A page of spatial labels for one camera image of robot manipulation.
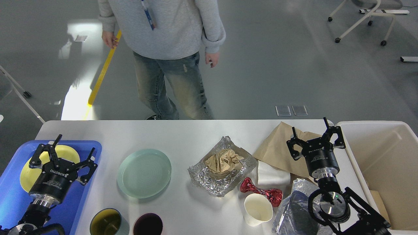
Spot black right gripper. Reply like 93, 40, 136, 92
286, 117, 346, 179

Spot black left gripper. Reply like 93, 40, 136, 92
29, 134, 98, 206

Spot pink mug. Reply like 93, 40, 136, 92
133, 213, 163, 235

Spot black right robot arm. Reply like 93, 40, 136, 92
286, 117, 391, 235

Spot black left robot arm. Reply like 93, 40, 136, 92
1, 135, 102, 235

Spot yellow plate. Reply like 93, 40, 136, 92
20, 145, 80, 193

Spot brown paper bag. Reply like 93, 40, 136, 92
252, 122, 313, 180

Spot white napkin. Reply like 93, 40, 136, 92
257, 161, 291, 187

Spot blue plastic tray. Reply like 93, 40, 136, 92
0, 140, 102, 235

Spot red foil wrapper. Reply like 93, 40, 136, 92
239, 177, 283, 207

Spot beige waste bin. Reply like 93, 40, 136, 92
338, 121, 418, 235

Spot light green plate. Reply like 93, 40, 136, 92
117, 149, 172, 199

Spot white paper cup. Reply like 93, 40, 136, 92
244, 194, 273, 227

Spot crumpled aluminium foil tray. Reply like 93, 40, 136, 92
188, 136, 258, 197

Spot white bar on floor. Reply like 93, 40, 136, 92
400, 56, 418, 63

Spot white office chair right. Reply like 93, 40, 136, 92
326, 0, 417, 47

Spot person in grey sweater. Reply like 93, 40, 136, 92
98, 0, 226, 119

